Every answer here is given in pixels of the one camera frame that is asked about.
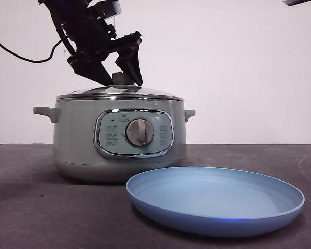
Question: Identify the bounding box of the glass lid with green knob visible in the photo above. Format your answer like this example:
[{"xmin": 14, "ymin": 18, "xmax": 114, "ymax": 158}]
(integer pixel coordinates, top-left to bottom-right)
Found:
[{"xmin": 56, "ymin": 72, "xmax": 185, "ymax": 102}]

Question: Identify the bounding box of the sage green electric steamer pot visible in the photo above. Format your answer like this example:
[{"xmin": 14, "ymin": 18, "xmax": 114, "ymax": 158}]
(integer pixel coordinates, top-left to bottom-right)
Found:
[{"xmin": 33, "ymin": 99, "xmax": 197, "ymax": 184}]

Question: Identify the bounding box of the blue round plate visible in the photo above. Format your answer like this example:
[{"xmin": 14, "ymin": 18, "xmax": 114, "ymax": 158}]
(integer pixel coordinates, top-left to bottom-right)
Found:
[{"xmin": 125, "ymin": 166, "xmax": 306, "ymax": 238}]

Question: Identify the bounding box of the black cable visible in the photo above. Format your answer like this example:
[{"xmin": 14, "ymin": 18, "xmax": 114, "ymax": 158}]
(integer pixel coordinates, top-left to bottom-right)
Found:
[{"xmin": 0, "ymin": 30, "xmax": 68, "ymax": 63}]

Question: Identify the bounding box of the pale grey left wrist camera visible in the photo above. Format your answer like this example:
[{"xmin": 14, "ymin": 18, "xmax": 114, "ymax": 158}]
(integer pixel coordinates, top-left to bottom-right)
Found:
[{"xmin": 102, "ymin": 0, "xmax": 122, "ymax": 19}]

